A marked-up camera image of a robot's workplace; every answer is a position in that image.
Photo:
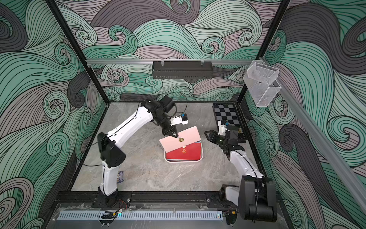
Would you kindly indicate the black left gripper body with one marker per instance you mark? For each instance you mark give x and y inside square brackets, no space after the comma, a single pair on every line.
[165,124]

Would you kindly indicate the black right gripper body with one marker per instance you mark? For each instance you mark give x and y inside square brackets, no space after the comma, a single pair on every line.
[216,136]

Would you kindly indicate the pink envelope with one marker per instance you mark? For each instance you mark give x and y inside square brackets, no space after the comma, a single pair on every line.
[185,137]

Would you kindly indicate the red envelope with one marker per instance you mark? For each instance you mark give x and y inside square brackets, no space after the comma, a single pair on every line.
[184,153]

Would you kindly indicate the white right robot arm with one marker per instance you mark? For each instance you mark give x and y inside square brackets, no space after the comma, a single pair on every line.
[255,198]

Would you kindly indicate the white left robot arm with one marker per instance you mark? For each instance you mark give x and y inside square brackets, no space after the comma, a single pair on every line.
[110,144]

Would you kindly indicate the white plastic storage box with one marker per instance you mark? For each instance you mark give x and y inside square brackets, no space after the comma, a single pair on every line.
[184,151]

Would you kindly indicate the blue playing card box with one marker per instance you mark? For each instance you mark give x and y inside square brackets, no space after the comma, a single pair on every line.
[120,177]

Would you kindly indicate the black white chessboard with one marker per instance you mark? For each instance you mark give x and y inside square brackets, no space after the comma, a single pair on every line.
[228,112]

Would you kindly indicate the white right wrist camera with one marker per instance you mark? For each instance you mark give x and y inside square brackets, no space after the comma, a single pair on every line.
[222,127]

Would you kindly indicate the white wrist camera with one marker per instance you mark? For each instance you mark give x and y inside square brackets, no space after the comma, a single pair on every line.
[222,127]
[179,119]

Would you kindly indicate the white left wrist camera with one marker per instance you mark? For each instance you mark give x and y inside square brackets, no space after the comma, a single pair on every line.
[179,119]

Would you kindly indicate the black wall shelf tray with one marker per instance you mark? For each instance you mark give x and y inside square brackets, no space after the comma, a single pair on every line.
[182,70]

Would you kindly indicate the clear acrylic wall bin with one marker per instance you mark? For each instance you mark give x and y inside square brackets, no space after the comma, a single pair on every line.
[261,82]

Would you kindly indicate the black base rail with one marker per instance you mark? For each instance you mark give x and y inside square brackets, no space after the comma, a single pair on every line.
[211,199]

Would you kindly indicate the white perforated cable duct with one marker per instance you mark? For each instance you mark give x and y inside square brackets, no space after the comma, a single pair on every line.
[207,215]

